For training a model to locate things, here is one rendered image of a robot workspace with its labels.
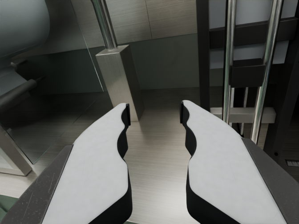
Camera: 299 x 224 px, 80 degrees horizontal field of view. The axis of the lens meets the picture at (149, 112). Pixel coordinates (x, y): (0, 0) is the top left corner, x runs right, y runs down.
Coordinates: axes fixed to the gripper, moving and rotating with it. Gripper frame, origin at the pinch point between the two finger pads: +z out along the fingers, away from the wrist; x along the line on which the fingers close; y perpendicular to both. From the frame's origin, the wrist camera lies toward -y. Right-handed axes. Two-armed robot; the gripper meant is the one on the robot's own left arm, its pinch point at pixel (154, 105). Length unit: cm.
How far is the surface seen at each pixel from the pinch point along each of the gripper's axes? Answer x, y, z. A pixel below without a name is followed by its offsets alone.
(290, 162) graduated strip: 32.5, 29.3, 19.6
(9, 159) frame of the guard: -43, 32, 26
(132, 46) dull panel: -9, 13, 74
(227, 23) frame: 12.0, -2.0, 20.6
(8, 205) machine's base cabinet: -55, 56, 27
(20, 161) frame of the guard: -41, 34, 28
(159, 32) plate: 3, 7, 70
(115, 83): -13, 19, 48
